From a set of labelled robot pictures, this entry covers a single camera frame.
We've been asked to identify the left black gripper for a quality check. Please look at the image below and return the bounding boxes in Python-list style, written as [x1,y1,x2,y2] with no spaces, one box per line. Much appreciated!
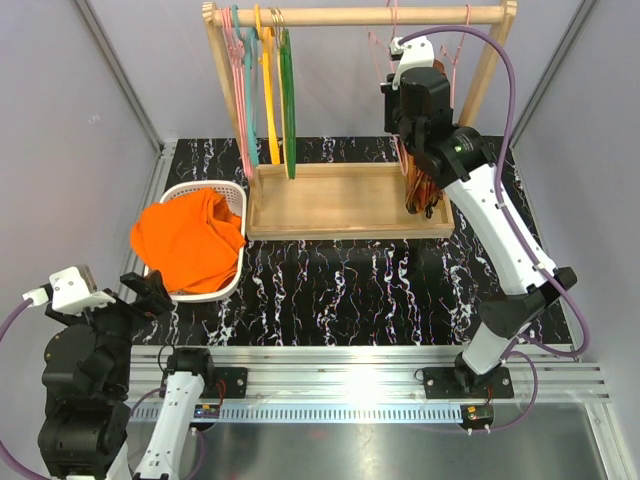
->
[47,268,171,396]

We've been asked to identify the pink wire hanger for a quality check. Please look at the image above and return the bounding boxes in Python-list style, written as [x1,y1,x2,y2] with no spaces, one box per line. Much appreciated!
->
[367,0,399,82]
[440,33,466,107]
[221,7,253,181]

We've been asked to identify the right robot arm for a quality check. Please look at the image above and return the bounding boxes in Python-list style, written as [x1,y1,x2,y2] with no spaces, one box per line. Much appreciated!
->
[381,67,577,397]

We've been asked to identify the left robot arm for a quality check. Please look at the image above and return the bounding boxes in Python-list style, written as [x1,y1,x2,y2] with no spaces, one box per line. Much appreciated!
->
[38,265,217,479]

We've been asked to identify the camouflage orange trousers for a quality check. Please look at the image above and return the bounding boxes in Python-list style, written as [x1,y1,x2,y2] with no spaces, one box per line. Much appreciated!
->
[396,60,447,217]

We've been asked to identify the yellow plastic hanger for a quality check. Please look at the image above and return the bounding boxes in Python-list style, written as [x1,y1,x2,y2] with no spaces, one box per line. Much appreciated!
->
[254,4,281,165]

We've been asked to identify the teal plastic hanger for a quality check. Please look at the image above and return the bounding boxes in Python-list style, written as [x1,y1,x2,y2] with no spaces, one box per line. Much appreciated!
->
[231,5,259,169]

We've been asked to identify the wooden tray base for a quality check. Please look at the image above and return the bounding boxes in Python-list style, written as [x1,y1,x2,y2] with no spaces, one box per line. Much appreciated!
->
[246,162,455,241]

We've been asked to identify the white perforated plastic basket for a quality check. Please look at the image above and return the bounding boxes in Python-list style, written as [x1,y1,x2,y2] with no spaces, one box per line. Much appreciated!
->
[143,179,249,304]

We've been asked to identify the wooden clothes rack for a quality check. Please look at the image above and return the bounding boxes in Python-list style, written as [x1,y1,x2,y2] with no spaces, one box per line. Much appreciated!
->
[201,0,519,236]

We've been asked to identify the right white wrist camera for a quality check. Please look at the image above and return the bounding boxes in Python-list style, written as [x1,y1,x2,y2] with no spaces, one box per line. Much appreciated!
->
[389,36,435,90]

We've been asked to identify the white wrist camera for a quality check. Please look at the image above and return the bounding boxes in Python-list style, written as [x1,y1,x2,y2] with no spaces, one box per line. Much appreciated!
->
[22,265,116,316]
[389,36,435,90]

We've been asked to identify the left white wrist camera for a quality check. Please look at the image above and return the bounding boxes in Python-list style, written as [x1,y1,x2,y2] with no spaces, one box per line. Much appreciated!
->
[22,265,116,316]

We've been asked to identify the aluminium mounting rail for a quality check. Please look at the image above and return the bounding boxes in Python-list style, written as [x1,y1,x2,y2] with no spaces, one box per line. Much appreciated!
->
[127,344,614,424]

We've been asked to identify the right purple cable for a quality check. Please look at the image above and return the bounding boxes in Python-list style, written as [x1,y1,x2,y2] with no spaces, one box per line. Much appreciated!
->
[402,24,591,436]

